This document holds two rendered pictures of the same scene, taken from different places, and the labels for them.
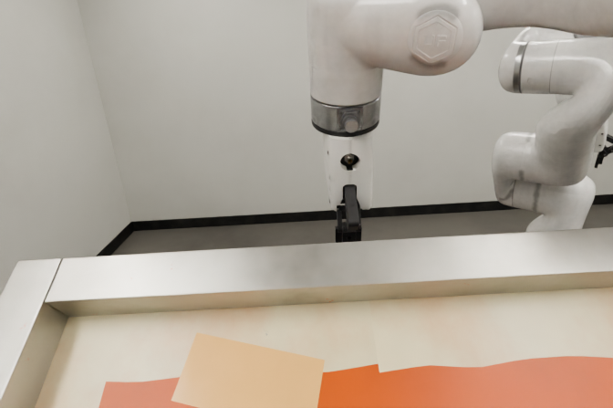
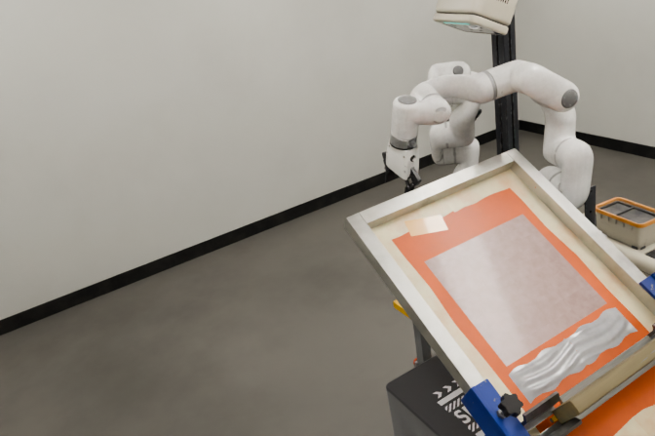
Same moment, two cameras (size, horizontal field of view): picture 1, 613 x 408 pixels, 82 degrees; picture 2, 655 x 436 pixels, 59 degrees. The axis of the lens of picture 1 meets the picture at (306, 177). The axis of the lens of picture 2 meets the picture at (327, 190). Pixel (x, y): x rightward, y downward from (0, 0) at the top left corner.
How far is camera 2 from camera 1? 1.31 m
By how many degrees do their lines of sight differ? 26
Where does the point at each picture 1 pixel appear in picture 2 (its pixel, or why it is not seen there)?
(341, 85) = (410, 133)
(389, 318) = (449, 200)
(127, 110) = not seen: outside the picture
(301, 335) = (431, 212)
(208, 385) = (417, 230)
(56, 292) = (367, 219)
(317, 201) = (190, 233)
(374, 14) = (422, 111)
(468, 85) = (325, 54)
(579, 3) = (469, 95)
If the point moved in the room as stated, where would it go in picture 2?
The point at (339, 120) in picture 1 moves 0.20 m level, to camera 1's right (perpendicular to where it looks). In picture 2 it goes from (409, 143) to (464, 124)
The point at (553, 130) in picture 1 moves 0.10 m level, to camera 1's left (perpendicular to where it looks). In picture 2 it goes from (458, 121) to (436, 130)
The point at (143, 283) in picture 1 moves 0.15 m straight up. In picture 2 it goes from (389, 210) to (381, 153)
